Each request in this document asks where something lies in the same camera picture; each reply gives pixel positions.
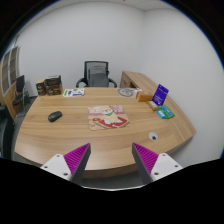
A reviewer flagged wooden bookshelf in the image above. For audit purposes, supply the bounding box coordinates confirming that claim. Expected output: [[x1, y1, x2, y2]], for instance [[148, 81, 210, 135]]
[[0, 47, 20, 118]]

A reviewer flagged black mesh office chair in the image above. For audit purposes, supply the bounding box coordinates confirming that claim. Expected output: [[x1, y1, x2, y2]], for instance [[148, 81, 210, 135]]
[[76, 61, 117, 87]]

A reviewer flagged black side chair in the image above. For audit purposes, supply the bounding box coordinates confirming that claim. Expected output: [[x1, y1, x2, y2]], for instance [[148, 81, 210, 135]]
[[13, 75, 30, 106]]

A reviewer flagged beige small box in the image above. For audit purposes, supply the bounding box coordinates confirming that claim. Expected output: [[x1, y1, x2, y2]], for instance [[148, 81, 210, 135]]
[[147, 101, 159, 111]]

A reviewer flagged dark brown box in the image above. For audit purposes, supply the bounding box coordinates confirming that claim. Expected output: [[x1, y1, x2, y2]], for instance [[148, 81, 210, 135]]
[[45, 75, 62, 96]]

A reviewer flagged white green leaflet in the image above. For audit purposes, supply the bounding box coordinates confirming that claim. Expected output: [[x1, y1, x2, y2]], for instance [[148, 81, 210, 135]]
[[63, 88, 85, 97]]

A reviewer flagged black computer mouse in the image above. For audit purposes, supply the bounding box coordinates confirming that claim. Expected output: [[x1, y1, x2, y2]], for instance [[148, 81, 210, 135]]
[[48, 111, 62, 122]]

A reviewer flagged orange brown box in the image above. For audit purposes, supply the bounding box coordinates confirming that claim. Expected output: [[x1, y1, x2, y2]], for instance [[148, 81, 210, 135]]
[[136, 91, 153, 102]]

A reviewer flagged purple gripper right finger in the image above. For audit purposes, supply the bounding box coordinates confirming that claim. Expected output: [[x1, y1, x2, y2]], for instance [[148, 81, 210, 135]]
[[132, 143, 182, 185]]

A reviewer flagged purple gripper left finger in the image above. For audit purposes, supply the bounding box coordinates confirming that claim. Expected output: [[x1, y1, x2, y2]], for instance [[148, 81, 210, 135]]
[[41, 143, 91, 185]]

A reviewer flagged wooden side desk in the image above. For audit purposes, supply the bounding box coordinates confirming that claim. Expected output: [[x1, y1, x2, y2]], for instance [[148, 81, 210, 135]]
[[120, 71, 157, 94]]

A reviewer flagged purple standing card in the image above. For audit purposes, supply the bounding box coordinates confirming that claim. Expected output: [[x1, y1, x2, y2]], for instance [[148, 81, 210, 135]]
[[152, 84, 169, 106]]

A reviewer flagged small brown box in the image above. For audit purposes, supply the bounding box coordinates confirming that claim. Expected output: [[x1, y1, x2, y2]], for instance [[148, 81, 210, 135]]
[[36, 79, 46, 96]]

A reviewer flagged cartoon dog mouse pad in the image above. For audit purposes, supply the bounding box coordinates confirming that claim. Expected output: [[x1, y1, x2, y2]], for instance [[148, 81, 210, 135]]
[[88, 105, 130, 131]]

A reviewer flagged green flat box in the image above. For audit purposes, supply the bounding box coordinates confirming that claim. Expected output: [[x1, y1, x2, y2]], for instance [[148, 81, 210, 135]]
[[159, 105, 175, 119]]

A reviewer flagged blue small box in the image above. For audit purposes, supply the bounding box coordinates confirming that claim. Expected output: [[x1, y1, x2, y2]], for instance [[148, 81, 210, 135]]
[[157, 110, 166, 119]]

